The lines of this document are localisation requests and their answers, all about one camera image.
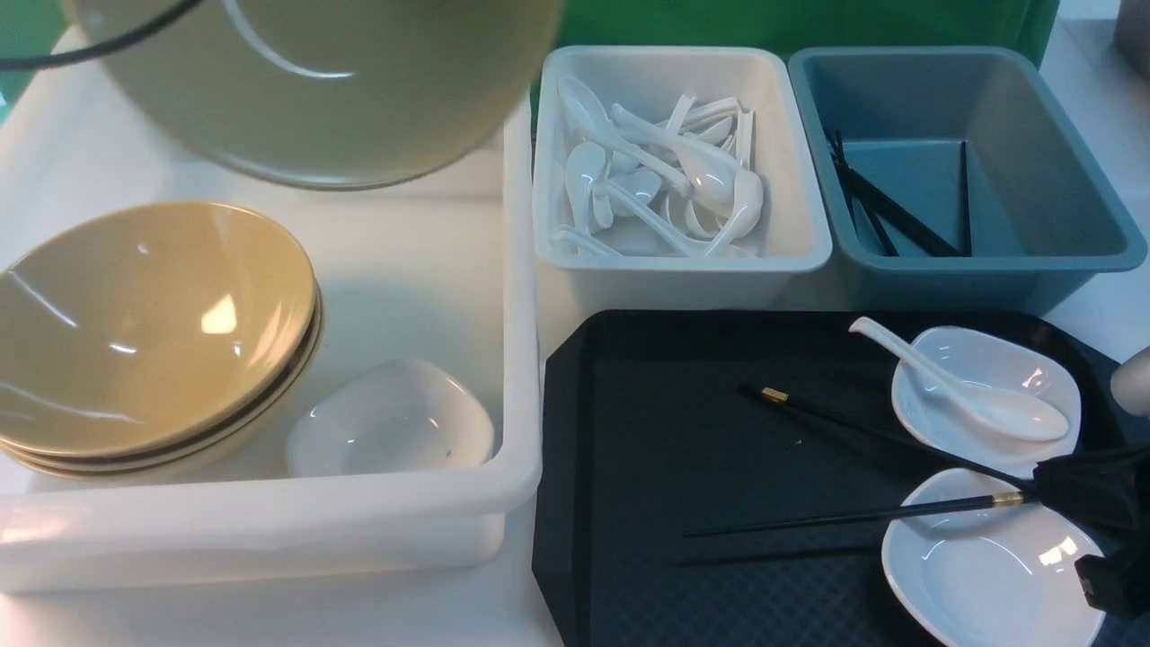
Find top stacked yellow bowl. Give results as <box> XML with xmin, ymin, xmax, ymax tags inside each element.
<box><xmin>1</xmin><ymin>201</ymin><xmax>319</xmax><ymax>459</ymax></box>

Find black chopstick gold band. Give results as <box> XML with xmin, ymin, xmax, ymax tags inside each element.
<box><xmin>738</xmin><ymin>384</ymin><xmax>1038</xmax><ymax>495</ymax></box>

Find large white plastic tub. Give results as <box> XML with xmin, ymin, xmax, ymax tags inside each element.
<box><xmin>1</xmin><ymin>66</ymin><xmax>543</xmax><ymax>593</ymax></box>

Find bottom stacked yellow bowl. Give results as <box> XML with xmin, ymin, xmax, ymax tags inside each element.
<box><xmin>9</xmin><ymin>315</ymin><xmax>323</xmax><ymax>482</ymax></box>

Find white spoon bin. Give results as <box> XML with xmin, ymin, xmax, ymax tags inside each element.
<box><xmin>532</xmin><ymin>46</ymin><xmax>831</xmax><ymax>323</ymax></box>

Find black serving tray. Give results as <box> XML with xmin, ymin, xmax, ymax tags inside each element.
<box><xmin>531</xmin><ymin>310</ymin><xmax>1150</xmax><ymax>647</ymax></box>

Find stacked yellow bowl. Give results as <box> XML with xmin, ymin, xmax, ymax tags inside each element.
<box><xmin>0</xmin><ymin>288</ymin><xmax>322</xmax><ymax>472</ymax></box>
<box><xmin>9</xmin><ymin>315</ymin><xmax>323</xmax><ymax>482</ymax></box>
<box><xmin>1</xmin><ymin>201</ymin><xmax>319</xmax><ymax>459</ymax></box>

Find white sauce dish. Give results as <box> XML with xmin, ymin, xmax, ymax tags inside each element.
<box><xmin>880</xmin><ymin>504</ymin><xmax>1105</xmax><ymax>646</ymax></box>
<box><xmin>891</xmin><ymin>326</ymin><xmax>1082</xmax><ymax>478</ymax></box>

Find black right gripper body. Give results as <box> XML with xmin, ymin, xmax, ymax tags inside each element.
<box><xmin>1032</xmin><ymin>447</ymin><xmax>1149</xmax><ymax>617</ymax></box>

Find grey-blue chopstick bin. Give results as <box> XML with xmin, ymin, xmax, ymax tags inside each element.
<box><xmin>788</xmin><ymin>46</ymin><xmax>1147</xmax><ymax>313</ymax></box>

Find black chopsticks in bin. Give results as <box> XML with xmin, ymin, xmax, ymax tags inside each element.
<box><xmin>823</xmin><ymin>129</ymin><xmax>973</xmax><ymax>257</ymax></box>

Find white soup spoon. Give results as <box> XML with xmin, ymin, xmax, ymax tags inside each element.
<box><xmin>849</xmin><ymin>316</ymin><xmax>1070</xmax><ymax>442</ymax></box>

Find black cable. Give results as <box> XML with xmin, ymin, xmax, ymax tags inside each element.
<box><xmin>0</xmin><ymin>0</ymin><xmax>204</xmax><ymax>74</ymax></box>

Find pile of white spoons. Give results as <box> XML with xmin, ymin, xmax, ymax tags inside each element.
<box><xmin>557</xmin><ymin>76</ymin><xmax>765</xmax><ymax>259</ymax></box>

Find yellow noodle bowl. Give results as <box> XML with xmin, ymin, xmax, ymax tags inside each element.
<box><xmin>102</xmin><ymin>1</ymin><xmax>564</xmax><ymax>190</ymax></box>

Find white dish in tub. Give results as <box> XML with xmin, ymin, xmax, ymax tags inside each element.
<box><xmin>285</xmin><ymin>359</ymin><xmax>496</xmax><ymax>478</ymax></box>

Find middle stacked yellow bowl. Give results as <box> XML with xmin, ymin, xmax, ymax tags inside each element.
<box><xmin>0</xmin><ymin>288</ymin><xmax>322</xmax><ymax>472</ymax></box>

